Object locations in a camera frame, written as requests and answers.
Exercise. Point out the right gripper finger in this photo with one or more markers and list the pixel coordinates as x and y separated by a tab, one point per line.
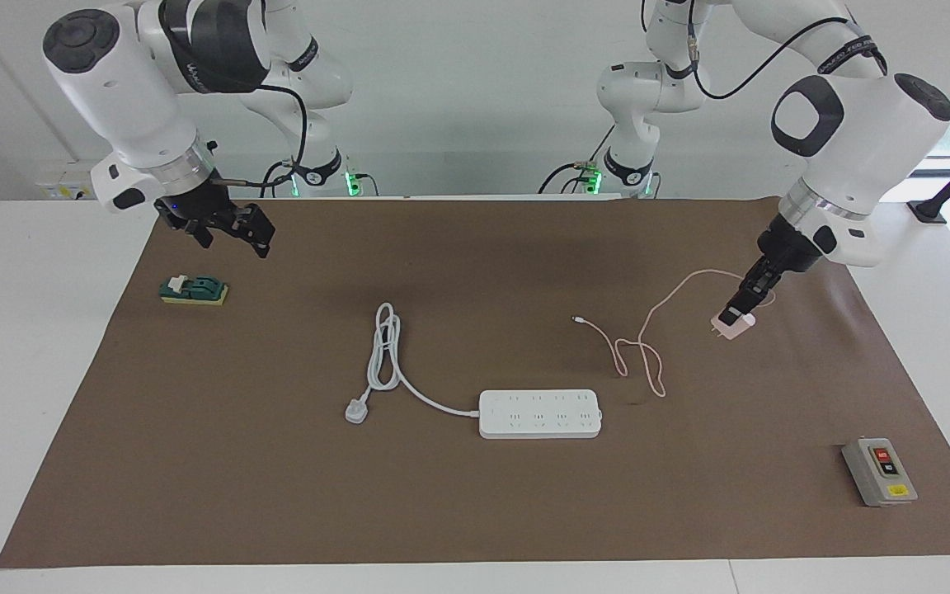
200	235
256	231

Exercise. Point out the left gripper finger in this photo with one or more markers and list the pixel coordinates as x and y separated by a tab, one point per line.
736	313
758	299

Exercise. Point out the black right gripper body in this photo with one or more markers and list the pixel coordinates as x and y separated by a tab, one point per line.
199	206

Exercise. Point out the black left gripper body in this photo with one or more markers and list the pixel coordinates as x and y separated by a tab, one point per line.
784	247

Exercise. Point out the pink charger block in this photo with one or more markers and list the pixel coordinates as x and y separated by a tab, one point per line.
735	330

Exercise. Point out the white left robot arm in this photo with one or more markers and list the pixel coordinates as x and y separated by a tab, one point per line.
862	140

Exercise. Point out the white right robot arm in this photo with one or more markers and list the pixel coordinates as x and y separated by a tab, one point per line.
120	91

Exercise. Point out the white power strip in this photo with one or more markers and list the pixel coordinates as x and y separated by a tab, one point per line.
539	412

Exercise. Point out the brown table mat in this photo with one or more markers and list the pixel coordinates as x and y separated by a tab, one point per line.
475	511

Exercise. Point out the green knife switch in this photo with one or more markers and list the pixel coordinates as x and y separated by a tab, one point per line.
195	290

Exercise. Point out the white wall socket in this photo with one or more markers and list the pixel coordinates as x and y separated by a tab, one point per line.
63	183

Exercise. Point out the grey on-off switch box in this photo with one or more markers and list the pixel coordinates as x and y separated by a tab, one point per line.
879	487

